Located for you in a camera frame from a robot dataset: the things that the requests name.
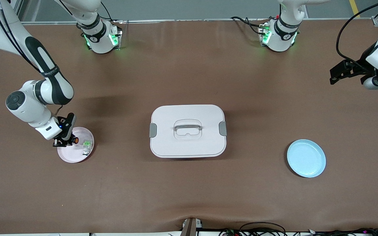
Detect pink plate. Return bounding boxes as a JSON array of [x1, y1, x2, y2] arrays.
[[57, 127, 95, 163]]

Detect light blue plate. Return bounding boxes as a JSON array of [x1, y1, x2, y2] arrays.
[[287, 139, 326, 178]]

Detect white lidded storage box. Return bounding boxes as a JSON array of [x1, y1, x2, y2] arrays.
[[149, 104, 227, 159]]

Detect brown table mat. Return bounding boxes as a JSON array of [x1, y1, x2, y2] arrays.
[[0, 19, 378, 234]]

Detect green push button switch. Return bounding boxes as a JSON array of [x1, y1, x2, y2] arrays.
[[82, 139, 94, 156]]

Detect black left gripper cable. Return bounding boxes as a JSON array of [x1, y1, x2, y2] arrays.
[[336, 0, 378, 67]]

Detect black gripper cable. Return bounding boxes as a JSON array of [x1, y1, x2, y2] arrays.
[[0, 0, 64, 116], [336, 0, 378, 67]]

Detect black arm base cables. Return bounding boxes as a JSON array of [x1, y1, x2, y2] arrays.
[[231, 16, 268, 36]]

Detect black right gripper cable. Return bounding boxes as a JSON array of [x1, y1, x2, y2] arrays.
[[0, 0, 64, 116]]

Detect silver table edge rail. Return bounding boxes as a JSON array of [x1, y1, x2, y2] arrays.
[[20, 18, 375, 25]]

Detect grey box lid handle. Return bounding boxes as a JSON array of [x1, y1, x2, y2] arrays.
[[174, 124, 202, 132]]

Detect brown camera mount post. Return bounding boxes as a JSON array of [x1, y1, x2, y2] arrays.
[[181, 217, 203, 236]]

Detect black cable bundle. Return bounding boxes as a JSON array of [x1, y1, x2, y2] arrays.
[[219, 222, 378, 236]]

